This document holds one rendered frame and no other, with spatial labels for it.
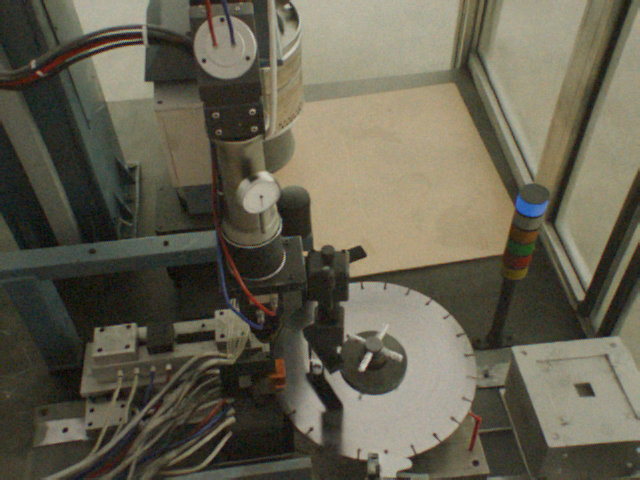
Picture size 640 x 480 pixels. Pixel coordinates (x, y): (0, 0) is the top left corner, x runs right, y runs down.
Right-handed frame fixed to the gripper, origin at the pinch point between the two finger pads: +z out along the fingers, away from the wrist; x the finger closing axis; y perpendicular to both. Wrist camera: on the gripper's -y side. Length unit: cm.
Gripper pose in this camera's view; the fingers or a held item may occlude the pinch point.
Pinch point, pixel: (370, 459)
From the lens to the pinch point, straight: 110.6
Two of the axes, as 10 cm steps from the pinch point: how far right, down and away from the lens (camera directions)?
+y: 10.0, 0.3, -0.6
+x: 0.1, -9.7, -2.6
